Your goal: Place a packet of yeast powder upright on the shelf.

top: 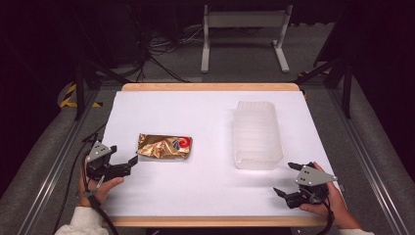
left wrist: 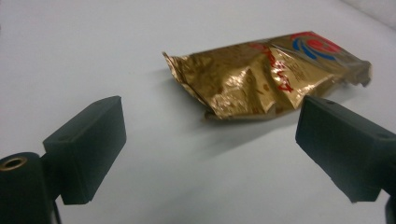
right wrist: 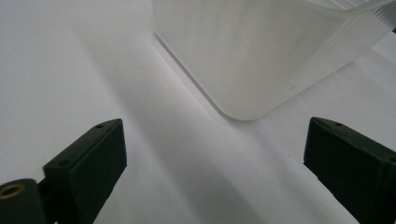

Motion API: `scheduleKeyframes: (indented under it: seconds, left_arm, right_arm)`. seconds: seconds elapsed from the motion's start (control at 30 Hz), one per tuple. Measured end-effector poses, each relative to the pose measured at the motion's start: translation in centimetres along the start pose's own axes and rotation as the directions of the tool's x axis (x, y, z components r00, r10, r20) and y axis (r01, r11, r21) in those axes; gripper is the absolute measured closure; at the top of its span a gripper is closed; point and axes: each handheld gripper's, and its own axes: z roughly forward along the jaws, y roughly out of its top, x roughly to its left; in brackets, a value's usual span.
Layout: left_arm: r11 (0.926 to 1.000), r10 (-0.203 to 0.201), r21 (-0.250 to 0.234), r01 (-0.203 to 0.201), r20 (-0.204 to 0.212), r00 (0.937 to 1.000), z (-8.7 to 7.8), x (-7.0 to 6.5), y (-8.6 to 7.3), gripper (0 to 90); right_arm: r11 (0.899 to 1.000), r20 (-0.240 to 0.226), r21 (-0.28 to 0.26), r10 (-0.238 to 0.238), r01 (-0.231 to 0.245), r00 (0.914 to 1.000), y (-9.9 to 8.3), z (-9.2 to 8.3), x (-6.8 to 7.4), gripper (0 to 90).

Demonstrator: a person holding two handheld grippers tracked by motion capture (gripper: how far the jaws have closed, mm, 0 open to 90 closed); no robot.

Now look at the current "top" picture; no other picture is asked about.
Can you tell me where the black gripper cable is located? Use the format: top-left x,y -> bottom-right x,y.
81,156 -> 120,235
312,187 -> 336,235

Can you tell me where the gold snack wrapper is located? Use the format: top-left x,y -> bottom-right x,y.
136,132 -> 194,161

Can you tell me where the white table sheet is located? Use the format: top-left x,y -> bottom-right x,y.
101,90 -> 341,218

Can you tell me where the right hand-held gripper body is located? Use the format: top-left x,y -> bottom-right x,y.
285,162 -> 339,210

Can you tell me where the person's right hand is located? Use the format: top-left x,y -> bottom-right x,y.
299,162 -> 362,230

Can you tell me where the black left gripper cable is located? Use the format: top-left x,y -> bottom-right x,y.
81,156 -> 120,235

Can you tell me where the translucent plastic container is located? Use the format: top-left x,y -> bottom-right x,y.
232,100 -> 285,170

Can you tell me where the black metal tripod stand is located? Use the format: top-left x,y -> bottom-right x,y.
293,19 -> 354,119
71,9 -> 132,121

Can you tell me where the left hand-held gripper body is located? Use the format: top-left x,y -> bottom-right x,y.
85,140 -> 132,182

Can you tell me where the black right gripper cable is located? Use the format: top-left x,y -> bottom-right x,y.
312,187 -> 336,235

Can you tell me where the yellow black hazard tape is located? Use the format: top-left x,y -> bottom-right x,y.
58,82 -> 104,109

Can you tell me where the aluminium frame rail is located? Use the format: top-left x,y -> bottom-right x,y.
326,85 -> 410,235
16,85 -> 102,235

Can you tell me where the white metal stand frame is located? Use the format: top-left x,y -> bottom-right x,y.
200,3 -> 294,74

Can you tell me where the person's left hand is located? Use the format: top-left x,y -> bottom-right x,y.
77,156 -> 125,209

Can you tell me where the bundle of floor cables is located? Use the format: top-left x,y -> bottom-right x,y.
127,4 -> 209,83

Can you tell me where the thin black cable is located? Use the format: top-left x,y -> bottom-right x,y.
52,121 -> 109,235

